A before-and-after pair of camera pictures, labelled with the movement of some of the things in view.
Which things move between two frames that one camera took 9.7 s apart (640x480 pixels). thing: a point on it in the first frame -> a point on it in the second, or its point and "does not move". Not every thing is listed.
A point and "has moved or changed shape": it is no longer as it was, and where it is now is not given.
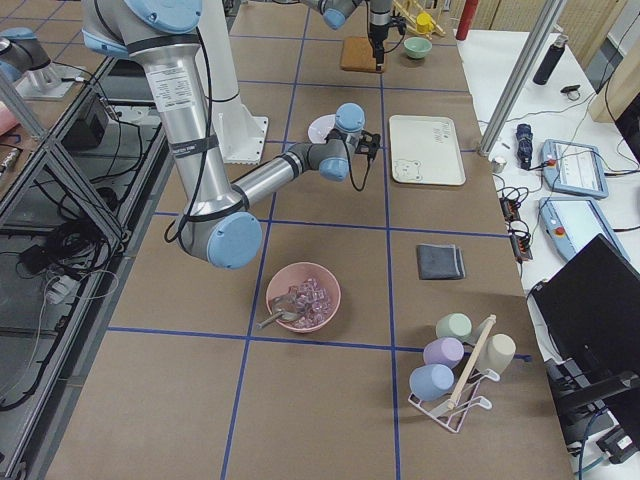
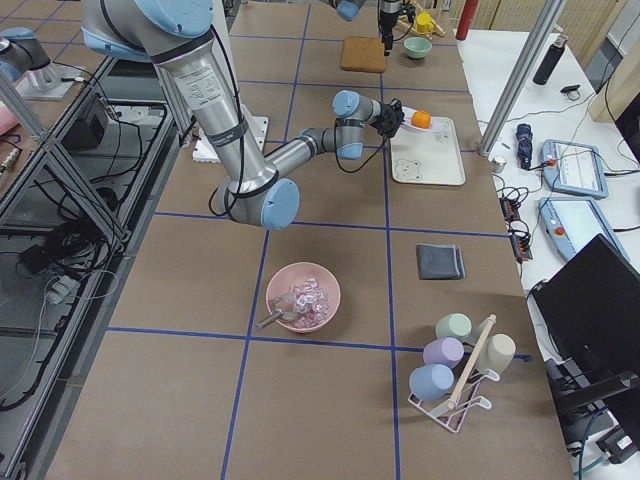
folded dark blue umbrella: [524, 134] does not move
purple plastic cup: [446, 351] does not move
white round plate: [320, 129] has moved or changed shape
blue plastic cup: [431, 382] does not move
